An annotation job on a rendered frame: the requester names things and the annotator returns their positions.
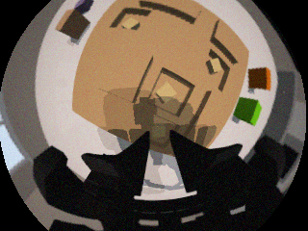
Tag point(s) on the tan puzzle board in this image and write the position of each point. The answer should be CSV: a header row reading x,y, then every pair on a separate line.
x,y
120,72

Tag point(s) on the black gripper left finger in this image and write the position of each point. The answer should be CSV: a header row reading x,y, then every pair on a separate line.
x,y
129,164

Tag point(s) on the orange block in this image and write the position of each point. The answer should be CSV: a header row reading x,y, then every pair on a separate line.
x,y
259,78

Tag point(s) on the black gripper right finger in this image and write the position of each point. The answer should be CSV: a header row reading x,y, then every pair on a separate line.
x,y
195,160

